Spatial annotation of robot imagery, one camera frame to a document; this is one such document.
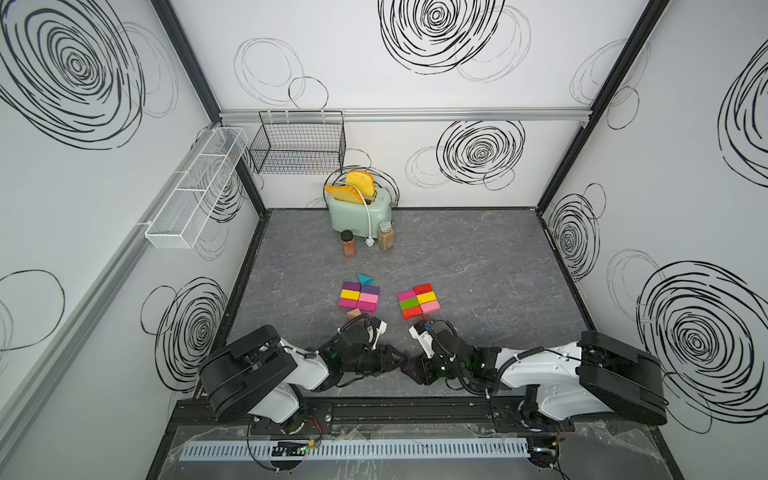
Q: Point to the yellow toast slice back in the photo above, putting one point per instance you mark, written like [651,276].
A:
[363,181]

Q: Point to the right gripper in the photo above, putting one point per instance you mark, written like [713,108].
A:
[418,368]

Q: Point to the grey slotted cable duct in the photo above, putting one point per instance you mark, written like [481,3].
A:
[408,449]

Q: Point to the mint green toaster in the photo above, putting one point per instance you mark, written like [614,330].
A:
[362,220]

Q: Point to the teal triangle block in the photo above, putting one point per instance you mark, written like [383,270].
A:
[365,280]

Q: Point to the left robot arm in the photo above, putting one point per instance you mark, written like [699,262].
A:
[262,375]

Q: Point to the brown spice jar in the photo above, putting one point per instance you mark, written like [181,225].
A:
[348,243]

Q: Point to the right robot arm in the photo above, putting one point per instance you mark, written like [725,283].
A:
[596,374]

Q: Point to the white wire shelf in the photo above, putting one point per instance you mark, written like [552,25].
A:
[207,191]

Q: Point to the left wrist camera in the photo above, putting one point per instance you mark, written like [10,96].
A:
[376,328]

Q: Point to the yellow block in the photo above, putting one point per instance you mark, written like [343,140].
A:
[425,298]
[350,294]

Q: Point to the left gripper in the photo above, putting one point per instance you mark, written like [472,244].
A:
[386,365]

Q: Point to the black wire basket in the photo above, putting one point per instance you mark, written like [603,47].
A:
[299,142]

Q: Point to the red block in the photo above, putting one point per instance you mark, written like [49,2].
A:
[423,289]
[412,312]

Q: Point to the green block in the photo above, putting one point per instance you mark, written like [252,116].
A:
[409,303]

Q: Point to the light pink block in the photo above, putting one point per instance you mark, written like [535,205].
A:
[429,307]
[368,298]

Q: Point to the magenta block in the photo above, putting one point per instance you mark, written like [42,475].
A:
[349,304]
[366,306]
[406,295]

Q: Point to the yellow toast slice front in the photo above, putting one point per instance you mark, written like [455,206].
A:
[346,193]

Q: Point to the yellow toast slice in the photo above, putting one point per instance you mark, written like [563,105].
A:
[346,193]
[363,181]

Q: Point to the beige spice jar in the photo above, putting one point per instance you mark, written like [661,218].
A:
[385,235]

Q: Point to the magenta block bottom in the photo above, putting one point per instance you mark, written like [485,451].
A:
[406,295]

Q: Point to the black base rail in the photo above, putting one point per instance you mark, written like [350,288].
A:
[500,412]

